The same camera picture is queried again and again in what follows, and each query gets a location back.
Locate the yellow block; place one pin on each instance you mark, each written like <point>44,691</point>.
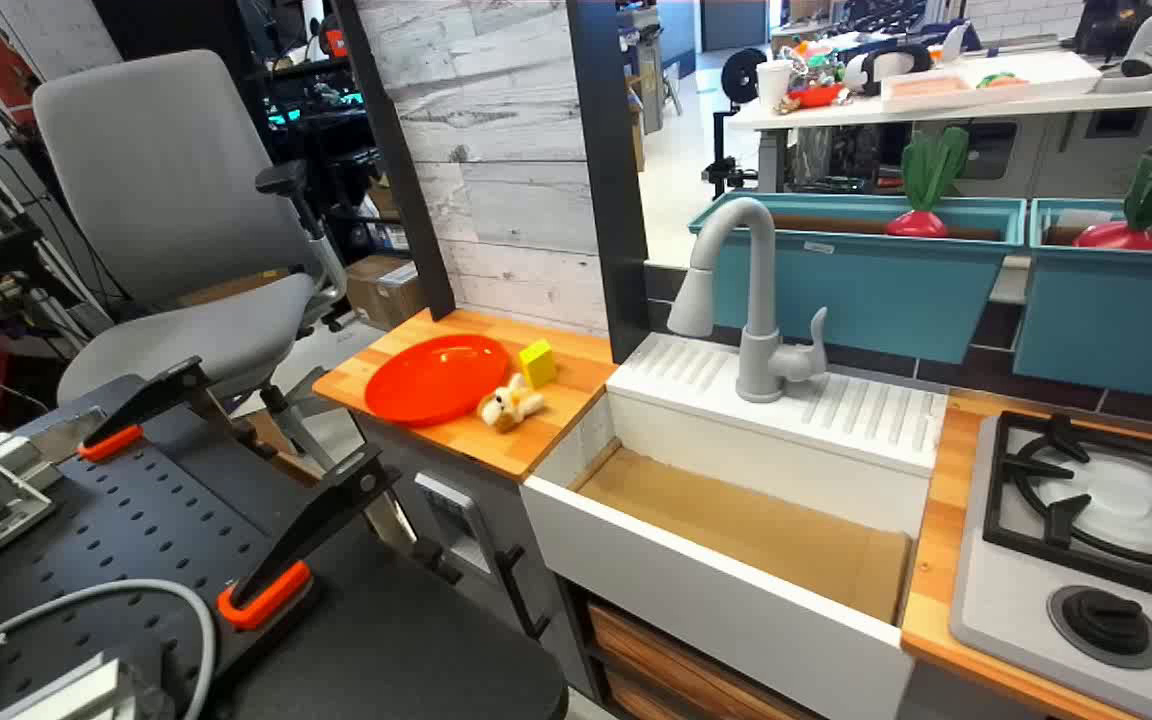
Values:
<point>537,362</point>

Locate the orange round plate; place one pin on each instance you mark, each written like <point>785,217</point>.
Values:
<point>439,380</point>

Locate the wooden toy kitchen unit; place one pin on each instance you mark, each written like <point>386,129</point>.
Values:
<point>560,355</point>

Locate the white plush dog toy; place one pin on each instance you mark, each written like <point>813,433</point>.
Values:
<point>511,406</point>

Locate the gray toy faucet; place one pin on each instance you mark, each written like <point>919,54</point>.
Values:
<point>761,307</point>

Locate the cardboard box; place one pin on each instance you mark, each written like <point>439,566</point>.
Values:
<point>383,287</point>

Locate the white toy sink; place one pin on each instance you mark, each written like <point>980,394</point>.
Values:
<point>682,584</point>

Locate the teal planter box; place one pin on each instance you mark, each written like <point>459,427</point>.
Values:
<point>870,292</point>
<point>1121,320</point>

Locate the black round stand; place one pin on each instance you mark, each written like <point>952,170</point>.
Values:
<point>743,79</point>

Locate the red bowl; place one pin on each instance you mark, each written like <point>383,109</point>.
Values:
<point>819,97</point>

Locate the red toy radish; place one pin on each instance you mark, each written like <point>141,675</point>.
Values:
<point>1118,237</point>
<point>932,166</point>

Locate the white background table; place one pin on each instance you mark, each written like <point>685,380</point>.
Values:
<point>948,107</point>

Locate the gray office chair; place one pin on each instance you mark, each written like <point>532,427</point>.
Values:
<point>160,172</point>

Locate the dark perforated board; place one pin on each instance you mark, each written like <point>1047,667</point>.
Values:
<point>137,523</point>

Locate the black stove grate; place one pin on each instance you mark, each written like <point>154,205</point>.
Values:
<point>1057,436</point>

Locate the gray toy stove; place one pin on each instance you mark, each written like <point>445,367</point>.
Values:
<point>1001,612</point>

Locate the black stove knob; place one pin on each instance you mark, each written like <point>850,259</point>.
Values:
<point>1104,624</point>

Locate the black upright post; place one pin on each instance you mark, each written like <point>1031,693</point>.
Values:
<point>608,172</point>

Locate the black leaning post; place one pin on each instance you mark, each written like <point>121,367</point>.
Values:
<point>401,172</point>

